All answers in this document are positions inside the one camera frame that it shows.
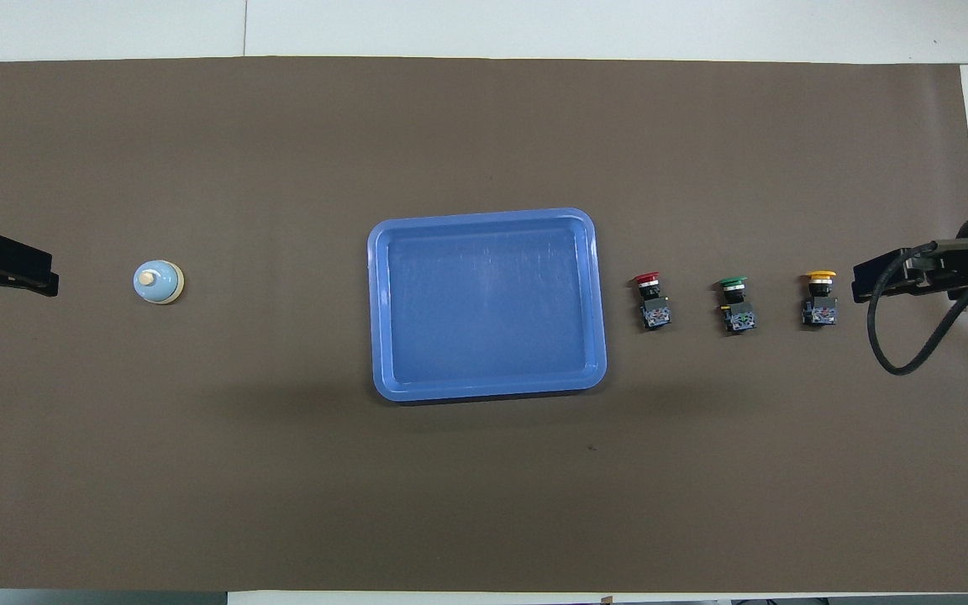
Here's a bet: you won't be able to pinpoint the yellow push button switch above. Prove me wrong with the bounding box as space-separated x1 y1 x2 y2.
801 269 839 329

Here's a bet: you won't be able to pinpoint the green push button switch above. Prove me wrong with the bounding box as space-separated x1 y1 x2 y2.
714 275 758 334

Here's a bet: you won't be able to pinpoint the red push button switch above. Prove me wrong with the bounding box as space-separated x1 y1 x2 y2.
632 271 673 332

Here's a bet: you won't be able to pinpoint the light blue call bell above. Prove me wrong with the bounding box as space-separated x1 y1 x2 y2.
132 259 187 306

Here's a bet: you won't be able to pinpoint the blue plastic tray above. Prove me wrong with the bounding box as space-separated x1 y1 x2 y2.
366 207 608 403

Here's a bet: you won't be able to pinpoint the brown table mat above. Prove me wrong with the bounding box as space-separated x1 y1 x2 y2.
0 55 968 593

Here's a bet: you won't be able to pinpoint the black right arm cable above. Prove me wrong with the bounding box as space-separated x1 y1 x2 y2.
866 238 968 376

